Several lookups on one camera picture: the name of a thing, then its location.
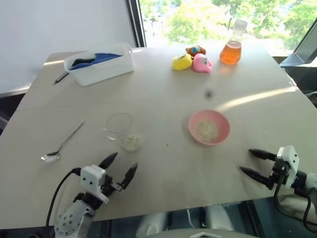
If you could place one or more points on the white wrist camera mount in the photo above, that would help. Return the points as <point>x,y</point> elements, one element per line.
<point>91,179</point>
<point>288,163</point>

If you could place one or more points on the clear glass cup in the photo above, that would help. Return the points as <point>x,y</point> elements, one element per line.
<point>122,131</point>

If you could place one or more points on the brown plush toy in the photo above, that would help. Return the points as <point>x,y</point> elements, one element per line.
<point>195,50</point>

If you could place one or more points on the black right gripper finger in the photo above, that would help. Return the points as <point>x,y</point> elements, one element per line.
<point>257,177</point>
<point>262,154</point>

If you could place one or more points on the yellow plush toy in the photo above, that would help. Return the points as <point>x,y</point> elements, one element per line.
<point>182,62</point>

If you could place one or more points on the black window frame post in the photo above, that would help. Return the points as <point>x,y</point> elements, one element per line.
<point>135,23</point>

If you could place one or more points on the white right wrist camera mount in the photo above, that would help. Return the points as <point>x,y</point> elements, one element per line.
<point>288,163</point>

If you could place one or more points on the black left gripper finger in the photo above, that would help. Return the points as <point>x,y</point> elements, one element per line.
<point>108,161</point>
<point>129,174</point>

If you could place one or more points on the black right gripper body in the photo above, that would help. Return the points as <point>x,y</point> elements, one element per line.
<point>278,171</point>

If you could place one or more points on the black pen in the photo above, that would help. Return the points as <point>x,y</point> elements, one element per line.
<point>60,78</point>

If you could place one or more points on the metal spoon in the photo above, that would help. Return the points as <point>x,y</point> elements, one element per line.
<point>60,146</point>

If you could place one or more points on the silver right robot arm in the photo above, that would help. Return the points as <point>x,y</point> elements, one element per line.
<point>307,184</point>

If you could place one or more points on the pink bowl with grains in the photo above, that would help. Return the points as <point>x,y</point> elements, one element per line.
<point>209,127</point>

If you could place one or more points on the white plastic storage box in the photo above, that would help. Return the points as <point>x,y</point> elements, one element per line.
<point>99,64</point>

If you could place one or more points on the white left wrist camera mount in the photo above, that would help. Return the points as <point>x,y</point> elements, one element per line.
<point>91,179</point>

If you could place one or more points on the pink plush toy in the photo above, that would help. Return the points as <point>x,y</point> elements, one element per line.
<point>202,63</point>

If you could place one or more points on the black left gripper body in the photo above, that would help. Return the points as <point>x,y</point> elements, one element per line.
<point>109,184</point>

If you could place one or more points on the glass flask with orange liquid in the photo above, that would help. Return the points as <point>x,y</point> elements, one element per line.
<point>231,45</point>

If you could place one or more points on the blue cloth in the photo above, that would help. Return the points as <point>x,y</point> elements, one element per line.
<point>97,59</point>

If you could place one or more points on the dark angled window frame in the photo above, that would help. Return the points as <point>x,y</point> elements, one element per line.
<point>298,64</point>

